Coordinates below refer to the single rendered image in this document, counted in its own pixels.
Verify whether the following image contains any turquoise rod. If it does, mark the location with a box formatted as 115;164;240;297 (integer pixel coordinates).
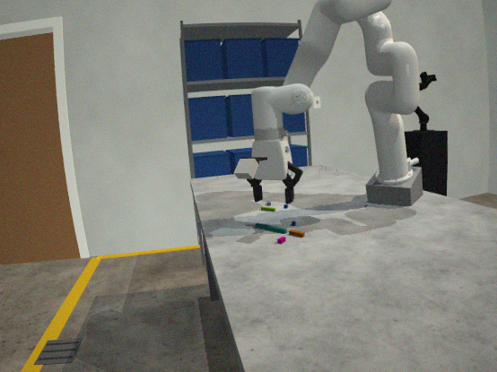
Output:
256;223;287;234

